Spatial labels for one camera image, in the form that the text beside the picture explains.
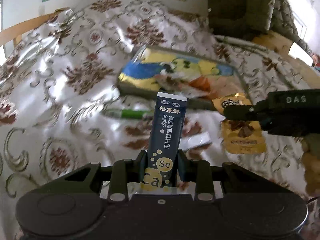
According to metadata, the golden brown snack packet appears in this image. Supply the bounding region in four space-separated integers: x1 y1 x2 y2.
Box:
213 93 266 154

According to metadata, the dark blue milk powder sachet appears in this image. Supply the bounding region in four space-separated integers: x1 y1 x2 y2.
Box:
139 92 188 194

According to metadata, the clear packet of orange snacks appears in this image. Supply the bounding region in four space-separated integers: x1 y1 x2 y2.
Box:
155 74 245 100

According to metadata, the person's right hand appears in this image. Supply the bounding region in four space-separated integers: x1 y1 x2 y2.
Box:
302 134 319 197

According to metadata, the small white sachet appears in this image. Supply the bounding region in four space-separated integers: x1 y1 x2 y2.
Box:
178 132 211 151

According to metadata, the green sausage stick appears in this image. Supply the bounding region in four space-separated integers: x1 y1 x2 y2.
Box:
101 109 153 120

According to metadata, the grey tray with cartoon lining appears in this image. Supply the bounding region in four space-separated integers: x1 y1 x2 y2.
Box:
117 46 249 111

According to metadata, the floral satin bedspread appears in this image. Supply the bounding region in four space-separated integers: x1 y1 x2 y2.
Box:
1 0 308 239

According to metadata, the olive green puffer jacket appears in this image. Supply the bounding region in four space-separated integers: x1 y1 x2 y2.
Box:
208 0 312 54

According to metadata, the wooden bed frame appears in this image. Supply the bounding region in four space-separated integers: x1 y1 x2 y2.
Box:
0 8 69 48

